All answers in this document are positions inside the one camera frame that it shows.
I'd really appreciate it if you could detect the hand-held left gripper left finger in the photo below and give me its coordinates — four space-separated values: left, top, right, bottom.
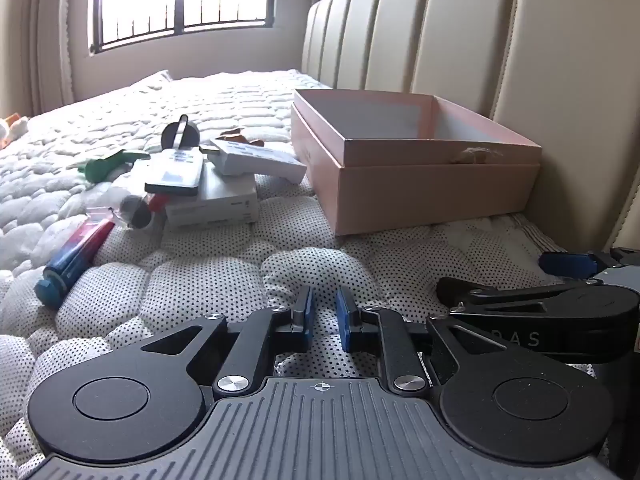
141 286 316 402

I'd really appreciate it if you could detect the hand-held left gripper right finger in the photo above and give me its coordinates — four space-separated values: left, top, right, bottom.
335 287 509 397

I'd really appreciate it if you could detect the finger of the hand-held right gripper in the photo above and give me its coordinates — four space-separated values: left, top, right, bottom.
436 276 609 322
538 247 640 280

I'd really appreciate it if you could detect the pink cardboard box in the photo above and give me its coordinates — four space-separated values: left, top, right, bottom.
291 88 544 237

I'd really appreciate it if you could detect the white cardboard box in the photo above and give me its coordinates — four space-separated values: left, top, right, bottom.
164 164 260 229

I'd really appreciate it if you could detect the black shoe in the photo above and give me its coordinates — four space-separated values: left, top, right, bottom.
161 114 202 151

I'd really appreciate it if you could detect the white quilted mattress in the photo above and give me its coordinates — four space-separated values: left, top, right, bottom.
0 68 640 480

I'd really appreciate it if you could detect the white labelled flat box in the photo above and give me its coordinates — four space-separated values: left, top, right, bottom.
205 137 309 185

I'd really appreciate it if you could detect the white remote control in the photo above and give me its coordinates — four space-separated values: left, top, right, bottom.
144 147 205 197

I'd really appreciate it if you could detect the blue and red tube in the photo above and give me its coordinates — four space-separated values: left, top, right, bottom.
34 217 117 309

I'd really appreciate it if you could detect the green plastic toy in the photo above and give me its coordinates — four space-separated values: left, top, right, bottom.
82 148 151 184

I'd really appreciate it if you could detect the beige padded headboard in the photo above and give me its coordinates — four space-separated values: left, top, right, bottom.
300 0 640 281

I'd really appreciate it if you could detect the barred window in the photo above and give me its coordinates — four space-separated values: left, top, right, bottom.
87 0 279 56

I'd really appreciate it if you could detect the plush toy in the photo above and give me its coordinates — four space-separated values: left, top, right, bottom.
0 113 30 149

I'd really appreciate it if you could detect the beige curtain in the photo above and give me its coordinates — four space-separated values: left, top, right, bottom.
0 0 77 117

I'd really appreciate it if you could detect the grey ball with red handle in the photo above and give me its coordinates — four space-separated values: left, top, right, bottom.
119 192 169 231

